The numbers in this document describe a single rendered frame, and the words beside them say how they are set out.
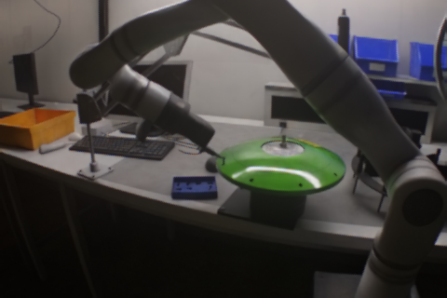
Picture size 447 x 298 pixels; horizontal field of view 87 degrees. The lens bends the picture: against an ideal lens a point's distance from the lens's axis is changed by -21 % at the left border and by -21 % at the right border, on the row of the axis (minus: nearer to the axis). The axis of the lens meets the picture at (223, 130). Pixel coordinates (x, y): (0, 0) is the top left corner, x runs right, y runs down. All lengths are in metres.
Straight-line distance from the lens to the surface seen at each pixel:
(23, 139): 1.44
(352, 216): 0.80
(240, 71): 1.63
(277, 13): 0.40
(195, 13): 0.50
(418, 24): 1.62
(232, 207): 0.77
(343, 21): 0.88
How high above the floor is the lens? 1.33
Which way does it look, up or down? 17 degrees down
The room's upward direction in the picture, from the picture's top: straight up
